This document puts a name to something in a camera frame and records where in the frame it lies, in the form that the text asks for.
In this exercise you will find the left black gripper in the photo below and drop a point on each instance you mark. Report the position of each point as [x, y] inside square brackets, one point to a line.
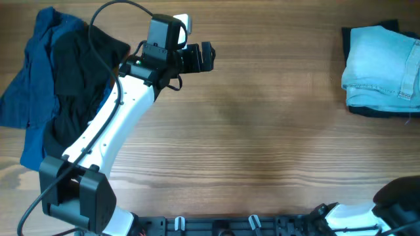
[195, 65]

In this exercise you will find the light blue denim shorts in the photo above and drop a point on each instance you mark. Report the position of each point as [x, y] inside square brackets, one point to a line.
[382, 71]

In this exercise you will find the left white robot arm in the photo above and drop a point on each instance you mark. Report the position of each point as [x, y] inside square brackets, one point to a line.
[75, 187]

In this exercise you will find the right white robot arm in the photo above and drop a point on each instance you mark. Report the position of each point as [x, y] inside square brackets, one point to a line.
[394, 210]

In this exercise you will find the black garment on left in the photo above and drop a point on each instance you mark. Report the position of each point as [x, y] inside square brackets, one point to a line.
[80, 81]

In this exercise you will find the blue shirt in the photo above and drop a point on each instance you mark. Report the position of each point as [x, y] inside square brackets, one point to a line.
[29, 101]

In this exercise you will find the dark folded garment on right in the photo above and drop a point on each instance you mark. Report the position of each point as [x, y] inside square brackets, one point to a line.
[392, 25]

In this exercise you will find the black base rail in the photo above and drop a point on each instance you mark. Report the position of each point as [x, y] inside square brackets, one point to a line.
[280, 225]

